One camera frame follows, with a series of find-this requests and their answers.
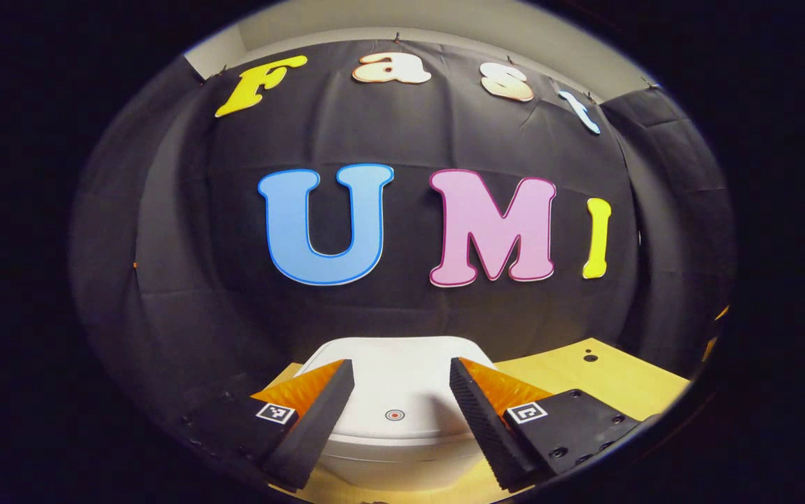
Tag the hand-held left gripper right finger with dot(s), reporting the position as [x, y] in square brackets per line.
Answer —
[486, 427]

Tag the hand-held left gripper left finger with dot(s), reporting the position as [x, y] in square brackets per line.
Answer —
[318, 427]

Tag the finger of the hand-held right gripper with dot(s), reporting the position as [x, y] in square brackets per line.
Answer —
[709, 348]

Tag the white desktop garbage bin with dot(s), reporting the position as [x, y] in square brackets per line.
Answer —
[402, 385]

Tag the wooden desktop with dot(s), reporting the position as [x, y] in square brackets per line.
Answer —
[612, 381]

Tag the black backdrop cloth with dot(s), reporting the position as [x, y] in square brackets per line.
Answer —
[409, 308]

